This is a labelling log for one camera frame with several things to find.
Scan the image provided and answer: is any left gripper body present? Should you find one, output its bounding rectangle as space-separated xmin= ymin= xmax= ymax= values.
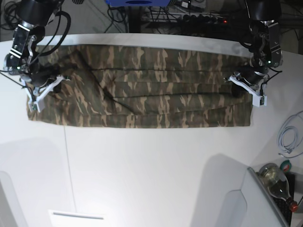
xmin=240 ymin=67 xmax=267 ymax=85

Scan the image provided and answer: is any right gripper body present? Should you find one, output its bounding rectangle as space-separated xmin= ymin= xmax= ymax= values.
xmin=29 ymin=70 xmax=53 ymax=87

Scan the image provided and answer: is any camouflage t-shirt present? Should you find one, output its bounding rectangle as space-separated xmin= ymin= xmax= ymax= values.
xmin=27 ymin=45 xmax=252 ymax=128

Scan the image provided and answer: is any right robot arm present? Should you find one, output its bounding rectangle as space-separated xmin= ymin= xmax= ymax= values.
xmin=4 ymin=0 xmax=71 ymax=88

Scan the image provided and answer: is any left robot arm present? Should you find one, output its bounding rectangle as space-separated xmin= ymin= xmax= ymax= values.
xmin=229 ymin=0 xmax=282 ymax=98

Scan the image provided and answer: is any black power strip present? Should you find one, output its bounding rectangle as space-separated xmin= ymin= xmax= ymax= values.
xmin=182 ymin=13 xmax=229 ymax=25

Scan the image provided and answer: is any green tape roll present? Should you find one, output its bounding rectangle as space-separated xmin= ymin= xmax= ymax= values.
xmin=280 ymin=159 xmax=292 ymax=173

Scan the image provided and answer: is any clear plastic bottle red cap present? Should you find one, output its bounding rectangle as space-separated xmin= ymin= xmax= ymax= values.
xmin=258 ymin=163 xmax=299 ymax=212

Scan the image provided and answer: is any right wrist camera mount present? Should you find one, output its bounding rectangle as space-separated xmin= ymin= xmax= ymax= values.
xmin=20 ymin=74 xmax=71 ymax=113

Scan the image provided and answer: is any white coiled cable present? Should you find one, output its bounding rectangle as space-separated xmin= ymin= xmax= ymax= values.
xmin=276 ymin=111 xmax=303 ymax=158

